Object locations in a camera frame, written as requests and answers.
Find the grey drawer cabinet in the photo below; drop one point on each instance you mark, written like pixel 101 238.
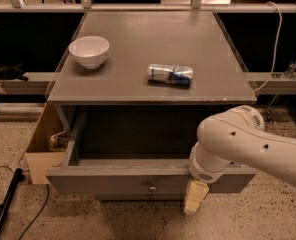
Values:
pixel 139 38

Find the white ceramic bowl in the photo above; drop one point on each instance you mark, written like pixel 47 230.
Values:
pixel 90 51

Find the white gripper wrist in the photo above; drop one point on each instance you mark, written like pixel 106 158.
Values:
pixel 201 173

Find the grey top drawer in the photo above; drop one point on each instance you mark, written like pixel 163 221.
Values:
pixel 128 151

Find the crumpled item in box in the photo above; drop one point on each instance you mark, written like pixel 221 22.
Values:
pixel 58 142

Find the black object on ledge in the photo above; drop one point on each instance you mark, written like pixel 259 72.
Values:
pixel 12 72

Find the crushed silver blue can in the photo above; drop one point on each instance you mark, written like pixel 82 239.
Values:
pixel 170 74

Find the metal bracket strut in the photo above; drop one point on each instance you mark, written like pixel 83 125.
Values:
pixel 286 75

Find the black pole on floor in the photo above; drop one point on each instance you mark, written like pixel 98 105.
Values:
pixel 5 205

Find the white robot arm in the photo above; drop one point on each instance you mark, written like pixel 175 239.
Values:
pixel 236 135

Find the cardboard box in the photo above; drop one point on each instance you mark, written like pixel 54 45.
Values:
pixel 39 158

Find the grey drawer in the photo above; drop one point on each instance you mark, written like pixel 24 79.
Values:
pixel 128 151
pixel 140 197

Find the grey middle drawer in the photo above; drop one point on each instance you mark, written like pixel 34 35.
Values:
pixel 140 197

